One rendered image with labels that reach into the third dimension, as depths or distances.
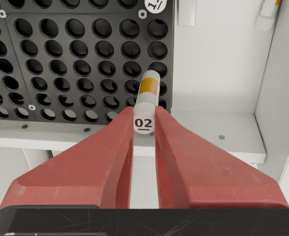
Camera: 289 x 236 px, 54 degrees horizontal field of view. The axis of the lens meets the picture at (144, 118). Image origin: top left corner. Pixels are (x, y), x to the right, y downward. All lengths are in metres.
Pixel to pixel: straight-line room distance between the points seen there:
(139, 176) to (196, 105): 0.22
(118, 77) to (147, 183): 0.31
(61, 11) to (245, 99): 0.18
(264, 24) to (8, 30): 0.19
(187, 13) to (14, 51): 0.13
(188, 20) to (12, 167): 0.31
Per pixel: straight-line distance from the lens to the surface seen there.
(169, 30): 0.19
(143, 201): 0.52
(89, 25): 0.20
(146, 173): 0.47
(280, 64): 0.24
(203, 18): 0.25
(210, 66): 0.27
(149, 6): 0.17
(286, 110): 0.22
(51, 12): 0.20
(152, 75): 0.16
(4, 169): 0.42
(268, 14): 0.25
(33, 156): 0.48
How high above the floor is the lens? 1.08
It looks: 53 degrees down
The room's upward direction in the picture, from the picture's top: 168 degrees counter-clockwise
